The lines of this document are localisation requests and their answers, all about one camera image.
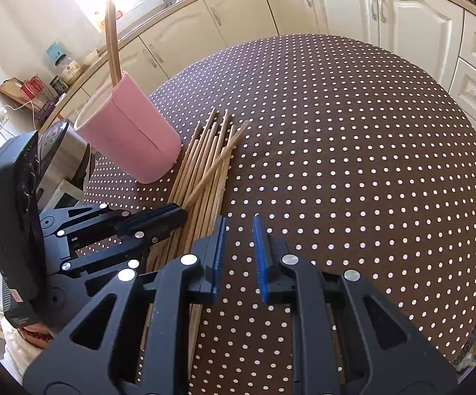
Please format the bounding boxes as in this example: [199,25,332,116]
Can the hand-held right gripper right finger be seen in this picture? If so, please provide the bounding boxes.
[253,215,458,395]

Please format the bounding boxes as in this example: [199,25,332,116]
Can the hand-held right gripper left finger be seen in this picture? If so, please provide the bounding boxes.
[23,215,227,395]

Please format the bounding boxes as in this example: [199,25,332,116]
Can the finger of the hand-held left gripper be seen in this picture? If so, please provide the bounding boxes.
[60,213,188,294]
[40,203,187,252]

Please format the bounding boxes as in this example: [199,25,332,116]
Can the bunch of wooden chopsticks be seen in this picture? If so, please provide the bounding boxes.
[139,107,250,363]

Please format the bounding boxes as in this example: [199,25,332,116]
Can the pink cup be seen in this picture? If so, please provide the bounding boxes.
[74,72,182,184]

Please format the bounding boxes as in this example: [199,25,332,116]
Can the wooden chopstick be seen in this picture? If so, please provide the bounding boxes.
[109,0,123,87]
[105,0,118,86]

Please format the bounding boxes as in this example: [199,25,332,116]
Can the person's left forearm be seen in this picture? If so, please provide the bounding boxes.
[0,317,54,379]

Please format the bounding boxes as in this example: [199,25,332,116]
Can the silver multicooker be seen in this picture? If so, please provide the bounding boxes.
[36,119,97,208]

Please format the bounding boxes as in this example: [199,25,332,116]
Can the wooden cutting board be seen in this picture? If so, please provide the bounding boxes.
[0,79,30,112]

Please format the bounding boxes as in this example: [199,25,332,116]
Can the brown polka-dot tablecloth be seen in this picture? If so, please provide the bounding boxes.
[79,34,476,395]

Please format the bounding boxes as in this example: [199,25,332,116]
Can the teal box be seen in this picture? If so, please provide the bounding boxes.
[45,42,67,63]

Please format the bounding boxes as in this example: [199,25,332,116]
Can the cream kitchen cabinets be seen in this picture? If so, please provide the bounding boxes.
[44,0,476,161]

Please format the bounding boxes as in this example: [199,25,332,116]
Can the white cable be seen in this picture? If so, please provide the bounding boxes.
[8,98,50,131]

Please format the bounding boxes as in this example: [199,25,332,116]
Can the red wire rack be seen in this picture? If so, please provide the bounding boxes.
[21,74,58,107]

